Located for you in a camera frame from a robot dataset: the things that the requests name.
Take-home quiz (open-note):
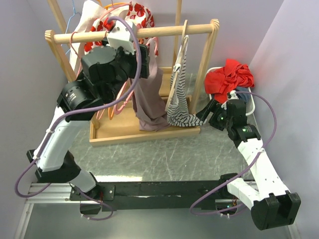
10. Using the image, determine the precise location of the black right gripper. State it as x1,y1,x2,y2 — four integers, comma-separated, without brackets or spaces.
195,99,233,131

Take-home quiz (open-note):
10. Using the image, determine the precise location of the white black striped tank top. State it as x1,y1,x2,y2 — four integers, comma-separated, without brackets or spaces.
166,44,206,127

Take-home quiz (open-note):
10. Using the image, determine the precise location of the pale pink tank top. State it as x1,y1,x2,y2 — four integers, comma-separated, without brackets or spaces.
132,38,170,131

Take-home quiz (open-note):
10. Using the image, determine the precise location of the navy blue tank top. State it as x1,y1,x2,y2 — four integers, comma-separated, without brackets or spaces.
235,86,250,107

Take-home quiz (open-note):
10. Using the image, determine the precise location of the red tank top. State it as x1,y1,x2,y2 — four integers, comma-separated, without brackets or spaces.
204,59,255,103

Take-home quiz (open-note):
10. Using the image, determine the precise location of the pink plastic hanger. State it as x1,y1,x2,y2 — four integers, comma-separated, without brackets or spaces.
114,37,158,115

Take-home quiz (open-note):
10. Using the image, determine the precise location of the orange hanger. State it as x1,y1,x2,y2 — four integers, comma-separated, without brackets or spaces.
108,106,115,120

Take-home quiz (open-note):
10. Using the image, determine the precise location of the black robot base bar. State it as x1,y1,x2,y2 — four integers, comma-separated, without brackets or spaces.
69,180,240,212

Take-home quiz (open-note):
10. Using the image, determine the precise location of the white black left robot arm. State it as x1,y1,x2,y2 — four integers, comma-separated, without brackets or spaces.
26,40,137,200

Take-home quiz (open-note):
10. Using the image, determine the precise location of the beige wooden hanger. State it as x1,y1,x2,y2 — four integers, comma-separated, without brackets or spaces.
165,19,189,112

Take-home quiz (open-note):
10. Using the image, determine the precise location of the red floral white dress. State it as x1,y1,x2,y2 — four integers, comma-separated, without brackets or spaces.
83,1,155,55

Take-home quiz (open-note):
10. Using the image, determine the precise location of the white perforated plastic basket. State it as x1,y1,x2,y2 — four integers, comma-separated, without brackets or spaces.
205,67,255,116

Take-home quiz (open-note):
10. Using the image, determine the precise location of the wooden clothes rack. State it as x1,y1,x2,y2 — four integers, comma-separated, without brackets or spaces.
44,0,220,146

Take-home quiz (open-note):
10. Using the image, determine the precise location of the white garment behind rack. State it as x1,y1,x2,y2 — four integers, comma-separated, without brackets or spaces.
69,0,105,73

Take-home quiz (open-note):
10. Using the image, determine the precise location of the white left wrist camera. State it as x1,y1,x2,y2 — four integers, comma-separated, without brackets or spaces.
107,18,138,54

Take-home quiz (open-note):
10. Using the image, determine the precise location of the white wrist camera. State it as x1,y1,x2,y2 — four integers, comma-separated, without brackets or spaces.
221,90,239,110
107,18,138,54

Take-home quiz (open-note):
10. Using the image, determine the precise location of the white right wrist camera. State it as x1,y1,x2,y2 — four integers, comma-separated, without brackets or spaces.
221,90,239,110

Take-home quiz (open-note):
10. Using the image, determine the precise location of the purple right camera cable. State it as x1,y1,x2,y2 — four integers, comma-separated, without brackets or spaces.
189,91,278,217

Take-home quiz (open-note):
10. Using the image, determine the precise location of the purple camera cable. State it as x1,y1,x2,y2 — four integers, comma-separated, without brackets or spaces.
189,91,278,217
14,16,143,199

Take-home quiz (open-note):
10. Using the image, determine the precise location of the blue wire hanger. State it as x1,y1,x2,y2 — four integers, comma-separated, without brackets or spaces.
64,0,80,55

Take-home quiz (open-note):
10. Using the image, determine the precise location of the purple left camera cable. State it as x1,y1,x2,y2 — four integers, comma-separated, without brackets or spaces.
14,16,143,199

